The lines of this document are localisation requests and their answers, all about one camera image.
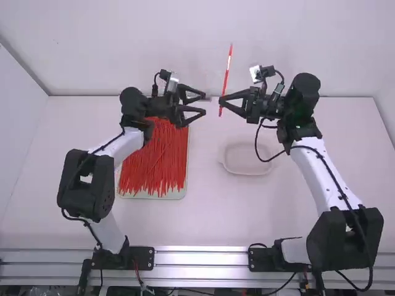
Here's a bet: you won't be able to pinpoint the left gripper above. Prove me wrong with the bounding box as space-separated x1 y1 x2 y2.
147 83 207 129

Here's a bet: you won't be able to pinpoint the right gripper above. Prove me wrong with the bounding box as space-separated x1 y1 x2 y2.
218 86 285 125

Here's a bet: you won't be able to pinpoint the white dish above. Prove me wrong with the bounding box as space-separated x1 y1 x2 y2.
218 142 277 177

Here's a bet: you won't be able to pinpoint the pale tray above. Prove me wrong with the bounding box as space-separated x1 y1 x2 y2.
117 122 193 200

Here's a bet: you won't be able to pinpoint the silver rails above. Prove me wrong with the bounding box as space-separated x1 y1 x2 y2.
0 245 395 289

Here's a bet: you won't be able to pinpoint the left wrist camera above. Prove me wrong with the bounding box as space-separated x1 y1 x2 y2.
152 69 180 95

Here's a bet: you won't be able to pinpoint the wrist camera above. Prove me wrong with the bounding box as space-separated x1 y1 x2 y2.
249 64 277 84
152 69 180 95

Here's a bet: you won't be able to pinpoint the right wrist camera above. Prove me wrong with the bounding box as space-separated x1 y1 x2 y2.
249 64 277 84

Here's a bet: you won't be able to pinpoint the black cable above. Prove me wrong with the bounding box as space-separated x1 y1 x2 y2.
254 118 288 163
273 68 285 91
335 265 375 292

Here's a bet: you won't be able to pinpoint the row of orange cable ties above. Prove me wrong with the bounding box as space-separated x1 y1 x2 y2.
118 116 191 197

